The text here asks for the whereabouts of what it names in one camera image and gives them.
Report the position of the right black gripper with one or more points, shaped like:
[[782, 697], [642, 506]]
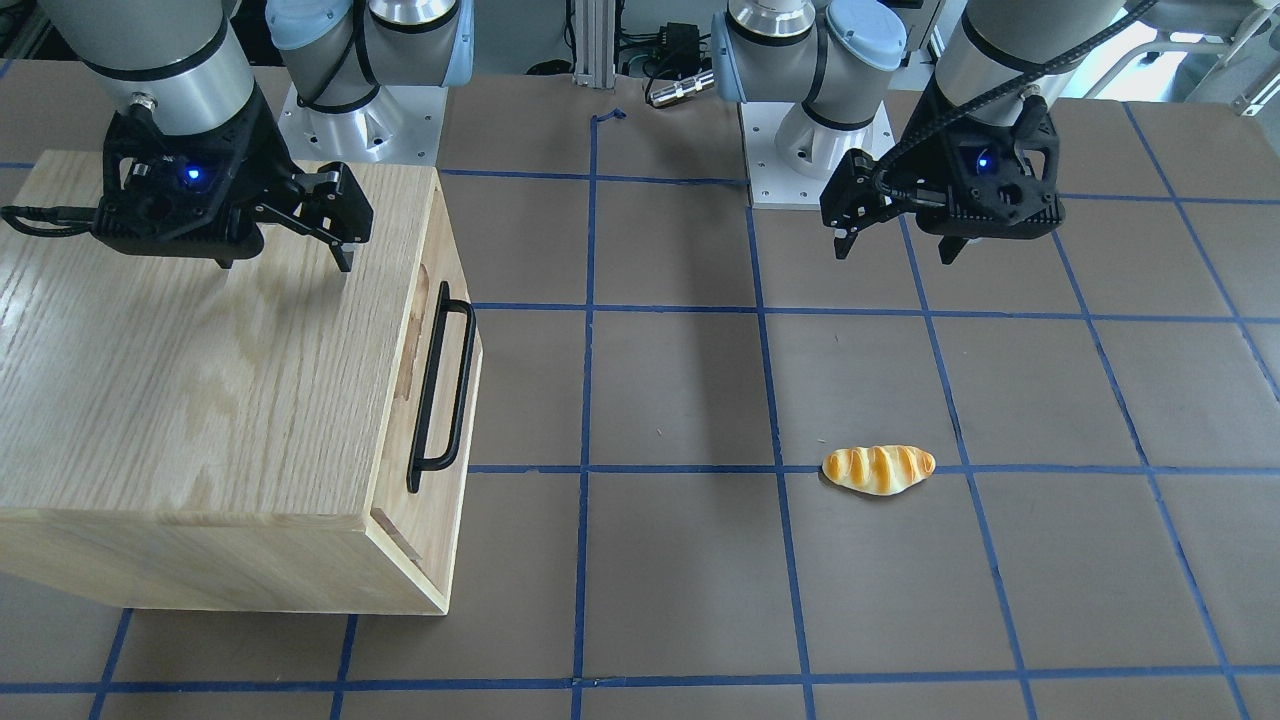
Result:
[[262, 158]]

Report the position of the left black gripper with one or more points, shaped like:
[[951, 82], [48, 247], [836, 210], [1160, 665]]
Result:
[[921, 150]]

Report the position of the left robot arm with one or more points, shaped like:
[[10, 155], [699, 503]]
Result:
[[836, 62]]

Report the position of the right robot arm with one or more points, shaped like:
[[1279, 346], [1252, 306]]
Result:
[[183, 61]]

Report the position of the wooden drawer cabinet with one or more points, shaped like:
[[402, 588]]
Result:
[[180, 437]]

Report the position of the toy bread roll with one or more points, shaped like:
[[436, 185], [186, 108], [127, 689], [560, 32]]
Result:
[[881, 471]]

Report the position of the silver metal connector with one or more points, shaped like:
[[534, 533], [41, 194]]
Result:
[[680, 90]]

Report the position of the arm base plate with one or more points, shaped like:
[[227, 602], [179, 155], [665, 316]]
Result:
[[790, 157], [403, 125]]

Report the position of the aluminium frame post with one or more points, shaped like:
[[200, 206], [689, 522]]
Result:
[[594, 26]]

